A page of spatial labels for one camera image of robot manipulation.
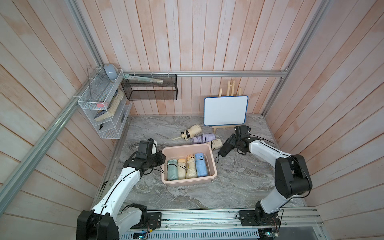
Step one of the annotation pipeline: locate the blue umbrella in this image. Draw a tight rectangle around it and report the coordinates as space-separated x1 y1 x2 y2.
195 153 209 178

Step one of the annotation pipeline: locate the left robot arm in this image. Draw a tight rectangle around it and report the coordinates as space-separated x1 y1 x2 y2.
76 139 166 240

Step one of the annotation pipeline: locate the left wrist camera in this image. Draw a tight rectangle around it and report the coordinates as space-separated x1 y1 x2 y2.
148 138 157 155

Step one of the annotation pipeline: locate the beige umbrella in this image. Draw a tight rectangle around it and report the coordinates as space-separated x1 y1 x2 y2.
186 155 198 179
207 139 223 151
177 159 187 180
173 125 202 141

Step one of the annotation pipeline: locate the flat item on basket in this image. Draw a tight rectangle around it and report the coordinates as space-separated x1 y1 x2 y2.
124 74 164 83

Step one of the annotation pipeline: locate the white board blue frame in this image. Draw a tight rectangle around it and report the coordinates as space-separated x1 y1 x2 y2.
204 96 249 126

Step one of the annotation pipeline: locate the book on shelf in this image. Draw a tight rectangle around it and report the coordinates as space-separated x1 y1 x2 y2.
94 89 124 122

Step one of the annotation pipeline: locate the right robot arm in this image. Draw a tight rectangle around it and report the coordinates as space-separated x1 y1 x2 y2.
229 125 313 226

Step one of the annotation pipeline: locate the mint umbrella front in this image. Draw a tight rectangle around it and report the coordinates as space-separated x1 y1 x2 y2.
167 159 179 181

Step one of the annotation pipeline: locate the grey round speaker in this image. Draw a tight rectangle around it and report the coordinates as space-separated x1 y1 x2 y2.
104 64 119 81

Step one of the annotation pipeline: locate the purple folded umbrella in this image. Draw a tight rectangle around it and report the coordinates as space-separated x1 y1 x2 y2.
192 133 216 144

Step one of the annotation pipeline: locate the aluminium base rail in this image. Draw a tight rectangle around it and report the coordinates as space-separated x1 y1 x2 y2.
120 207 329 240

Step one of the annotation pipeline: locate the white wire shelf rack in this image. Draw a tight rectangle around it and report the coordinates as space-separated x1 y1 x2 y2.
78 68 132 140

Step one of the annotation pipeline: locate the pink plastic storage box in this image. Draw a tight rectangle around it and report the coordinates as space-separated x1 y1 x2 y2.
161 144 218 187

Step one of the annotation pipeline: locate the black wire basket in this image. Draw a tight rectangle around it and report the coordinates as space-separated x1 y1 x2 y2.
121 73 178 101

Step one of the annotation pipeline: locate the black umbrella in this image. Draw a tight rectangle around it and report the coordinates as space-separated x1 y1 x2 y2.
215 142 235 164

